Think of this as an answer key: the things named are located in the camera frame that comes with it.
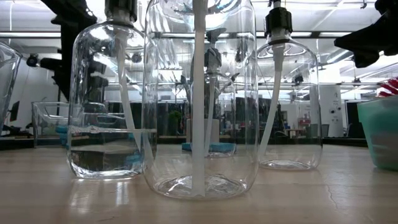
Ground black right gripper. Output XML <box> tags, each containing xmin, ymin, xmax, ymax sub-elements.
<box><xmin>334</xmin><ymin>0</ymin><xmax>398</xmax><ymax>69</ymax></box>

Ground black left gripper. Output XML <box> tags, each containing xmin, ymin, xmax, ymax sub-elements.
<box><xmin>58</xmin><ymin>57</ymin><xmax>109</xmax><ymax>103</ymax></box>

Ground clear pump bottle holding water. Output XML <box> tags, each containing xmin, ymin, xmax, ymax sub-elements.
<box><xmin>65</xmin><ymin>0</ymin><xmax>146</xmax><ymax>180</ymax></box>

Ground black round ceiling fixture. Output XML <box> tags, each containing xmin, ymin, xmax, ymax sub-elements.
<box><xmin>25</xmin><ymin>54</ymin><xmax>40</xmax><ymax>68</ymax></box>

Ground small clear plastic container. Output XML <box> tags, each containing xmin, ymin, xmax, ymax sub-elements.
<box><xmin>30</xmin><ymin>101</ymin><xmax>134</xmax><ymax>149</ymax></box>

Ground large clear plastic bin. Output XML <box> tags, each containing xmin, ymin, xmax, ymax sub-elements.
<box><xmin>0</xmin><ymin>41</ymin><xmax>24</xmax><ymax>135</ymax></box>

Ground black monitor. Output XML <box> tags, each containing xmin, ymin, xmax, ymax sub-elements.
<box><xmin>9</xmin><ymin>100</ymin><xmax>21</xmax><ymax>123</ymax></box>

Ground white cylindrical machine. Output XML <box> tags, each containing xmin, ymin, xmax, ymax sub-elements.
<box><xmin>318</xmin><ymin>84</ymin><xmax>345</xmax><ymax>138</ymax></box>

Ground teal plastic bin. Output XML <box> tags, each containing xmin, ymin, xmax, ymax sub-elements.
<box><xmin>356</xmin><ymin>95</ymin><xmax>398</xmax><ymax>172</ymax></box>

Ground black aluminium table frame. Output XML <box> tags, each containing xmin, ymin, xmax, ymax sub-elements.
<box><xmin>0</xmin><ymin>136</ymin><xmax>369</xmax><ymax>151</ymax></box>

